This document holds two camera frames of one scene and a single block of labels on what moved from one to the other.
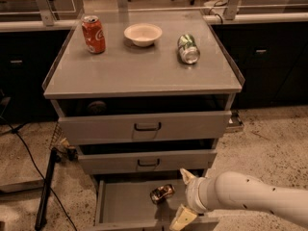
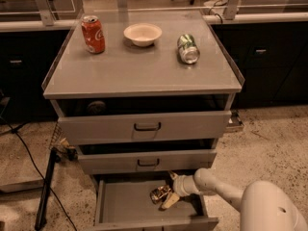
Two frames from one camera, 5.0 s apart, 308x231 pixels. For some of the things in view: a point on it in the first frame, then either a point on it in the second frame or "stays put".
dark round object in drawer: x=96 y=108 stays put
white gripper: x=192 y=193 → x=181 y=186
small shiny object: x=162 y=192 stays put
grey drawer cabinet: x=142 y=97 stays put
